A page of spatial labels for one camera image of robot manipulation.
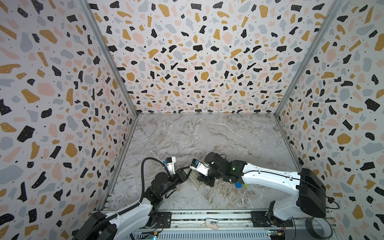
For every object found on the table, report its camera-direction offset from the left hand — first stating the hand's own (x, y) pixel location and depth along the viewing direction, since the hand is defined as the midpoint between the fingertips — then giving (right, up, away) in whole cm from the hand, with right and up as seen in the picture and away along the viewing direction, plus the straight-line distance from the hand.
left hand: (193, 167), depth 76 cm
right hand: (+2, -3, -1) cm, 4 cm away
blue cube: (+25, -13, +9) cm, 30 cm away
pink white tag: (+9, -26, -5) cm, 28 cm away
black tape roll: (+62, -25, -6) cm, 67 cm away
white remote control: (0, -4, 0) cm, 4 cm away
